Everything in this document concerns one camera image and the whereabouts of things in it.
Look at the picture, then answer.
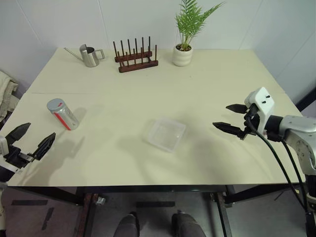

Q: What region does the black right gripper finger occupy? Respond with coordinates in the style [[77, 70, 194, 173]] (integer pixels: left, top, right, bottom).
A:
[[212, 121, 245, 139], [225, 103, 248, 115]]

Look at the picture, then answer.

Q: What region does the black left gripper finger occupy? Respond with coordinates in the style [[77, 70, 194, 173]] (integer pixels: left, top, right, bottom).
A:
[[31, 132, 57, 160], [5, 122, 32, 148]]

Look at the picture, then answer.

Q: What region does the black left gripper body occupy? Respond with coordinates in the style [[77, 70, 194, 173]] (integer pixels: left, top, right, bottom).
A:
[[3, 145, 35, 170]]

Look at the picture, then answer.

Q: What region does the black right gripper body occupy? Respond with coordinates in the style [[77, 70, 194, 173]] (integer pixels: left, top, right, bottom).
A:
[[239, 104, 262, 142]]

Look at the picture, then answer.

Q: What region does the silver red can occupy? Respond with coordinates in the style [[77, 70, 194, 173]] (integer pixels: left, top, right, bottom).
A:
[[46, 98, 80, 131]]

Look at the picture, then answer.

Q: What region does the clear plastic square container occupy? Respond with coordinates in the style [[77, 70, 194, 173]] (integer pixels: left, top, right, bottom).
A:
[[141, 118, 187, 154]]

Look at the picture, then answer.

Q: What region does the beige crumpled cloth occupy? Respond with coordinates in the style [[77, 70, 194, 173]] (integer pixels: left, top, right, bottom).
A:
[[0, 70, 20, 123]]

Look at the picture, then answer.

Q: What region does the black floor tape strip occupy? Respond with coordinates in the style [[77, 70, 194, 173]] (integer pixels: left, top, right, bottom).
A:
[[136, 201, 176, 208], [41, 207, 55, 231], [11, 199, 49, 206]]

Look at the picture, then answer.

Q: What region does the white ribbed plant pot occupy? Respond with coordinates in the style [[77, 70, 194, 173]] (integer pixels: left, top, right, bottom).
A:
[[172, 43, 194, 67]]

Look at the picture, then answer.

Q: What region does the green fern plant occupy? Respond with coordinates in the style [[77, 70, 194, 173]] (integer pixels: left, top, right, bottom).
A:
[[174, 0, 227, 50]]

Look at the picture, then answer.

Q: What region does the stainless steel watering can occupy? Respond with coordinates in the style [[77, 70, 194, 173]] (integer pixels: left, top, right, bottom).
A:
[[63, 43, 106, 68]]

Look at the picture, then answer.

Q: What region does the dark wooden peg rack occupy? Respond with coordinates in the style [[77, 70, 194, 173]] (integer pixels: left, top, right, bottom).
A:
[[113, 36, 159, 74]]

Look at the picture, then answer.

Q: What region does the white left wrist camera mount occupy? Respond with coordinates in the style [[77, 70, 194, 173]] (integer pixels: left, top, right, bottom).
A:
[[0, 135, 20, 184]]

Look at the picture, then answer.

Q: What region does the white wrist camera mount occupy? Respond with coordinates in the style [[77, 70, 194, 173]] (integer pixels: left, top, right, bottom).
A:
[[243, 86, 276, 134], [0, 135, 20, 184]]

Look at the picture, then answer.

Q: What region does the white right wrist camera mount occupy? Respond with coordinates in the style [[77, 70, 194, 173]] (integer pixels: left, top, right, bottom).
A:
[[243, 86, 276, 134]]

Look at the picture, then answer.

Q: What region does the long black wrist cable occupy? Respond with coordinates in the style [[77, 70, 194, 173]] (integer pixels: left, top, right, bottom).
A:
[[245, 105, 309, 215]]

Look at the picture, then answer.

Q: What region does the short black arm cable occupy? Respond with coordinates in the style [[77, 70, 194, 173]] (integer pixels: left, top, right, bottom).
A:
[[278, 138, 309, 213]]

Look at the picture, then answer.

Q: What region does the black metal table frame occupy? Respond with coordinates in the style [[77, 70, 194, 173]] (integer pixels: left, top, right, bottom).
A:
[[6, 184, 308, 237]]

